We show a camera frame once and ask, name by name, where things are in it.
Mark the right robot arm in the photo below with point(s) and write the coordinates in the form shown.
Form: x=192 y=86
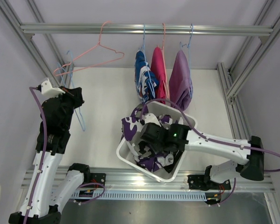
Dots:
x=241 y=159

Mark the blue white patterned trousers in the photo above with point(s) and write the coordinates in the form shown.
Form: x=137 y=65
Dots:
x=144 y=74

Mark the magenta trousers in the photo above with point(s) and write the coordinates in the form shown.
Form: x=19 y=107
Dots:
x=158 y=68

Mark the aluminium frame post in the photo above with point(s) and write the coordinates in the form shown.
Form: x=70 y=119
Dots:
x=249 y=57
x=15 y=23

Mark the aluminium hanging rail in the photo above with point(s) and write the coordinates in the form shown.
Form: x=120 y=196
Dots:
x=138 y=29

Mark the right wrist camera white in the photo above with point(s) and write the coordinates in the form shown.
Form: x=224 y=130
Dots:
x=151 y=118

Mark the white plastic basket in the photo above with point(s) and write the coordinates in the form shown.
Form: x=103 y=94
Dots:
x=166 y=116

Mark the front aluminium rail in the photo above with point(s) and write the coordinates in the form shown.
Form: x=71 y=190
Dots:
x=132 y=180

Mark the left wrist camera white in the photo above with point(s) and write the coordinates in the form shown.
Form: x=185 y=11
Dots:
x=48 y=90

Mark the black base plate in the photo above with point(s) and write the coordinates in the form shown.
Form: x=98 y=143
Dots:
x=204 y=183
x=97 y=178

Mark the left aluminium frame post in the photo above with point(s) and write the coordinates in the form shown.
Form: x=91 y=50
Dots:
x=15 y=23

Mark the slotted cable duct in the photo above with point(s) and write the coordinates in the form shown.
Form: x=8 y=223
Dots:
x=139 y=195

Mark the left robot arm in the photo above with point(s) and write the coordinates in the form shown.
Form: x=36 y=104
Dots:
x=42 y=205

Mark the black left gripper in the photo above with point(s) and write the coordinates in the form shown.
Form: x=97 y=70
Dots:
x=74 y=94

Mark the purple camouflage trousers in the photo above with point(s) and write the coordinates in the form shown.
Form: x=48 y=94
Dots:
x=142 y=152

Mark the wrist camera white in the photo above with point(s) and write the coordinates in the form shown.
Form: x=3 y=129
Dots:
x=151 y=118
x=48 y=90

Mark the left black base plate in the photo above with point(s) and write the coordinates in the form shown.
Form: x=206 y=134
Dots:
x=97 y=178

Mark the black white patterned trousers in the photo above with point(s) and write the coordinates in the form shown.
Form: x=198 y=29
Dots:
x=176 y=157

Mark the right aluminium frame post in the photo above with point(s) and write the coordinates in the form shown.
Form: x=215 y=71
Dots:
x=249 y=57

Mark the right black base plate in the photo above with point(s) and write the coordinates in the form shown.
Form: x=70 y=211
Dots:
x=204 y=183

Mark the lilac purple trousers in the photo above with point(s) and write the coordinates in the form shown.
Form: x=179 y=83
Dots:
x=180 y=83

